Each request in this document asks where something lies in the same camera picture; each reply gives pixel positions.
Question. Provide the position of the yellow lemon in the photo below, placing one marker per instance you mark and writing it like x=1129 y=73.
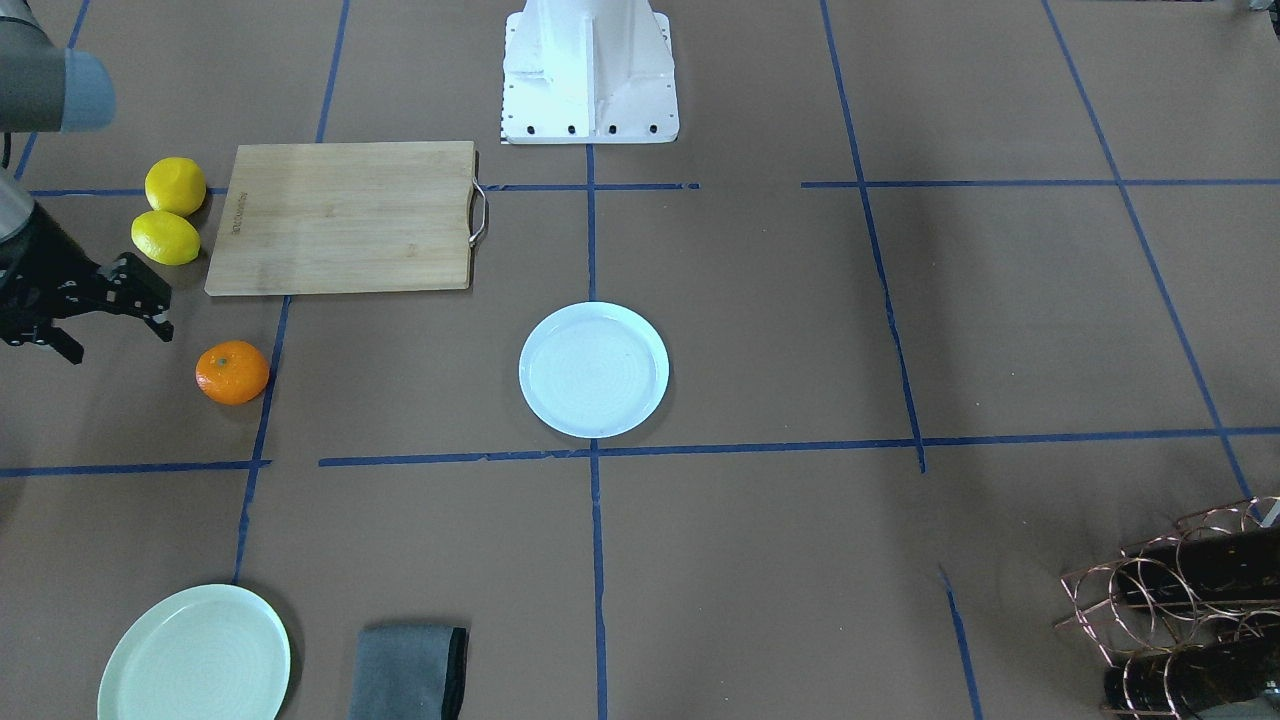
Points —
x=165 y=237
x=177 y=185

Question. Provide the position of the copper wire bottle rack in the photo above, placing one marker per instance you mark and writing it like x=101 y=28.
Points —
x=1186 y=622

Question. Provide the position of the light green plate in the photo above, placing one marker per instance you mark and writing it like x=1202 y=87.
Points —
x=213 y=651

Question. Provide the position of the yellow lemon lower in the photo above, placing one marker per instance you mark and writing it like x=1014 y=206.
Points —
x=165 y=237

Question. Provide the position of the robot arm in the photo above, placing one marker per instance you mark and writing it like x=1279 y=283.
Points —
x=45 y=88

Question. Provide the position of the yellow lemon upper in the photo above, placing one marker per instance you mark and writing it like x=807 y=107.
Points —
x=177 y=185

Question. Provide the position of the orange mandarin fruit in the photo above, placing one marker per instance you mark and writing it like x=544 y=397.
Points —
x=232 y=373

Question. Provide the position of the bamboo cutting board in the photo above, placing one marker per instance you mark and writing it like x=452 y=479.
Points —
x=325 y=218

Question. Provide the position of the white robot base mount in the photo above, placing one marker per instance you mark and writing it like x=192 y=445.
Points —
x=588 y=72

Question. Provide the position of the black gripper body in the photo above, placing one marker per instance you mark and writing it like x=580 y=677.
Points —
x=35 y=252

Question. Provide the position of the light blue plate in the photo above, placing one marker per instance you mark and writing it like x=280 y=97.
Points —
x=594 y=370

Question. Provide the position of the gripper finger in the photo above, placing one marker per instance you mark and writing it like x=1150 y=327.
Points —
x=132 y=288
x=45 y=334

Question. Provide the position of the folded grey cloth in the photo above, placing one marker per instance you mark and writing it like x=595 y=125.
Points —
x=409 y=671

